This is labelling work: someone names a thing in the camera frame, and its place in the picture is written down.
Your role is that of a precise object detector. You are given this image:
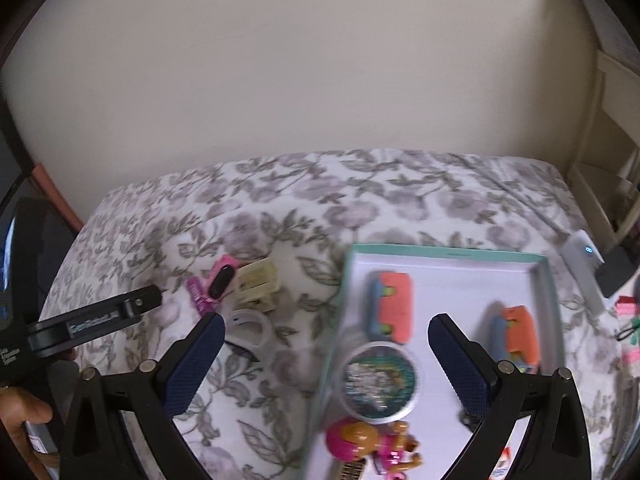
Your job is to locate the white device with blue light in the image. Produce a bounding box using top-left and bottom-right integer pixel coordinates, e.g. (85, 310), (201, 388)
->
(560, 229), (608, 317)

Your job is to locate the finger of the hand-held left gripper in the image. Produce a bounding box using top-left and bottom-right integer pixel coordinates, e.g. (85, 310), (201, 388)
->
(120, 284), (164, 318)

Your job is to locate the person's left hand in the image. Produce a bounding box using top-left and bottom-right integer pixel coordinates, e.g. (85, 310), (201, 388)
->
(0, 391), (60, 480)

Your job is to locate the black toy car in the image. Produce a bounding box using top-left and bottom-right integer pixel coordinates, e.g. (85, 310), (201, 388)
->
(457, 407), (482, 432)

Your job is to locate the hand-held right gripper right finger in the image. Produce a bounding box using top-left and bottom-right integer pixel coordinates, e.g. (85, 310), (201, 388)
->
(427, 312), (593, 480)

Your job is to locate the pink brown dog figure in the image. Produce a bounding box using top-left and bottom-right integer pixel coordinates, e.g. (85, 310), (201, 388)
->
(325, 419), (423, 478)

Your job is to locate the white watch band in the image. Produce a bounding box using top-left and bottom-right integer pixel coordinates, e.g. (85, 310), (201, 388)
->
(222, 308), (273, 361)

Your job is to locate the black box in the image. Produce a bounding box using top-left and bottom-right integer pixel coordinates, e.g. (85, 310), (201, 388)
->
(595, 246), (636, 298)

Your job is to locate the orange glue stick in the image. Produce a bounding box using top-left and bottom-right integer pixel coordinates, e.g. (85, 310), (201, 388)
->
(492, 447), (516, 480)

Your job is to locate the floral printed blanket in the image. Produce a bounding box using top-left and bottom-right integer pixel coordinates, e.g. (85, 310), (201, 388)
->
(39, 149), (640, 480)

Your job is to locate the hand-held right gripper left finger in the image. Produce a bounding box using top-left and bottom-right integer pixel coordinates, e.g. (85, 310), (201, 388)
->
(59, 311), (227, 480)

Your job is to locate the cream hair claw clip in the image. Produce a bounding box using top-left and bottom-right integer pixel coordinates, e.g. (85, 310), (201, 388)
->
(235, 257), (281, 313)

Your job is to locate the white box lid tray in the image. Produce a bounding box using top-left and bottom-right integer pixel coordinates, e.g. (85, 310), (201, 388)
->
(300, 242), (566, 480)

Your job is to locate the round tin of beads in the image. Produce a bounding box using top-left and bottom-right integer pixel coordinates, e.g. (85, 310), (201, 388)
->
(339, 341), (420, 422)

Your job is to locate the cream shelf unit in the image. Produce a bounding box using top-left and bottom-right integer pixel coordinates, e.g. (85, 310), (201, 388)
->
(565, 50), (640, 256)

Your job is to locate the pink smart band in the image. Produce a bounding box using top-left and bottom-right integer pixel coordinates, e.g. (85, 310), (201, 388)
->
(206, 255), (238, 301)

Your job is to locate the dark blue furniture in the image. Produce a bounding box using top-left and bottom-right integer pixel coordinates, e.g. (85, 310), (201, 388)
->
(0, 157), (85, 233)

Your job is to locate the orange blue carrot knife toy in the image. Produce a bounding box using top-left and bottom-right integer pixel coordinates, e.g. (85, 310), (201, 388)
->
(487, 305), (543, 375)
(367, 270), (415, 346)

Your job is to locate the small purple toy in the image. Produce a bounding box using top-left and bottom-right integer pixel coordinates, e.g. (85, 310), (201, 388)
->
(186, 276), (216, 316)

